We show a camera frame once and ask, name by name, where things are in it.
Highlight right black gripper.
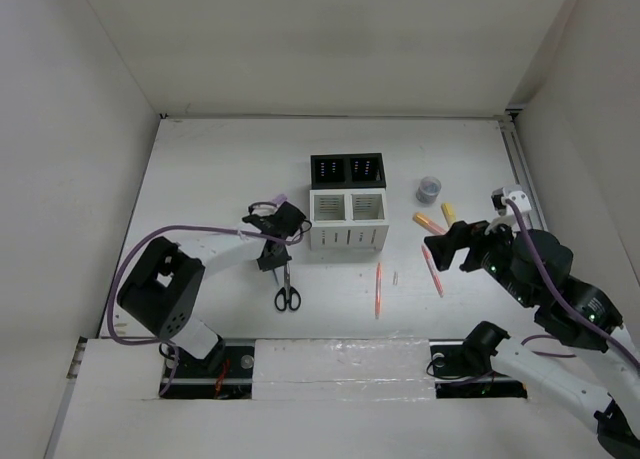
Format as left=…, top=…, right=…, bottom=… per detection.
left=423, top=210, right=536, bottom=306

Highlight pink highlighter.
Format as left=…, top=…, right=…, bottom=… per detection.
left=271, top=194, right=287, bottom=206

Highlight orange pen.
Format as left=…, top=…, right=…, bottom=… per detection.
left=374, top=262, right=382, bottom=320

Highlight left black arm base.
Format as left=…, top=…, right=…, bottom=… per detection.
left=159, top=339, right=256, bottom=400

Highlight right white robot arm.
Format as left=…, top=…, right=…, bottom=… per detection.
left=423, top=221, right=639, bottom=458

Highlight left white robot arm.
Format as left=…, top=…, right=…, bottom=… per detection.
left=115, top=201, right=309, bottom=376

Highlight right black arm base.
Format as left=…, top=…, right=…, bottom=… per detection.
left=425, top=341, right=528, bottom=399

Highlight yellow highlighter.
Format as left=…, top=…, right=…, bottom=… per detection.
left=441, top=203, right=457, bottom=226

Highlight pink red pen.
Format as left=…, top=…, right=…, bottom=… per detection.
left=421, top=244, right=444, bottom=298

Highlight orange highlighter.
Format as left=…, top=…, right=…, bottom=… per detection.
left=412, top=212, right=447, bottom=235

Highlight clear jar of clips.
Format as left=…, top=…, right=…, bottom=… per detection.
left=416, top=176, right=442, bottom=204

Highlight white two-slot pen holder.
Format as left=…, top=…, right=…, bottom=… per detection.
left=309, top=188, right=389, bottom=251

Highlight black two-slot pen holder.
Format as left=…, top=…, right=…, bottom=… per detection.
left=310, top=153, right=386, bottom=190

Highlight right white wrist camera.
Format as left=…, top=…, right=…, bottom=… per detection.
left=488, top=185, right=532, bottom=231

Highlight black handled scissors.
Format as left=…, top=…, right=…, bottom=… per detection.
left=274, top=265, right=302, bottom=312

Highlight aluminium rail right side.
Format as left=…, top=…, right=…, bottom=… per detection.
left=500, top=108, right=548, bottom=230

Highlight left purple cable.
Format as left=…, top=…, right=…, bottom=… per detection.
left=104, top=198, right=314, bottom=398

